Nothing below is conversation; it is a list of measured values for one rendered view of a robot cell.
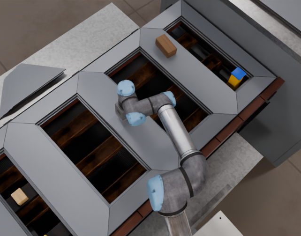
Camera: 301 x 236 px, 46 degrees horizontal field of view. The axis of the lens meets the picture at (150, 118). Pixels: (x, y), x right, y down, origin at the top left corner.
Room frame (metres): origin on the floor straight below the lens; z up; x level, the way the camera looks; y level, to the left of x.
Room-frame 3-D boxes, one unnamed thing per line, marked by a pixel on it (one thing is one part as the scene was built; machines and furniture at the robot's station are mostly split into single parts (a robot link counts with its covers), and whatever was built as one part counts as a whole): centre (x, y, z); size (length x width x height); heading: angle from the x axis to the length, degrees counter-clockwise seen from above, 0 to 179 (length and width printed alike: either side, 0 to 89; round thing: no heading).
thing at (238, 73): (1.08, -0.44, 0.88); 0.06 x 0.06 x 0.02; 51
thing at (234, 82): (1.08, -0.44, 0.78); 0.05 x 0.05 x 0.19; 51
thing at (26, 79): (0.91, 0.71, 0.77); 0.45 x 0.20 x 0.04; 141
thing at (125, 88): (0.75, 0.12, 1.12); 0.09 x 0.08 x 0.11; 28
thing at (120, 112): (0.76, 0.13, 0.96); 0.10 x 0.09 x 0.16; 44
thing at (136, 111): (0.67, 0.06, 1.12); 0.11 x 0.11 x 0.08; 28
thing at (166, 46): (1.21, -0.03, 0.87); 0.12 x 0.06 x 0.05; 42
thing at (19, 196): (0.30, 0.55, 0.79); 0.06 x 0.05 x 0.04; 51
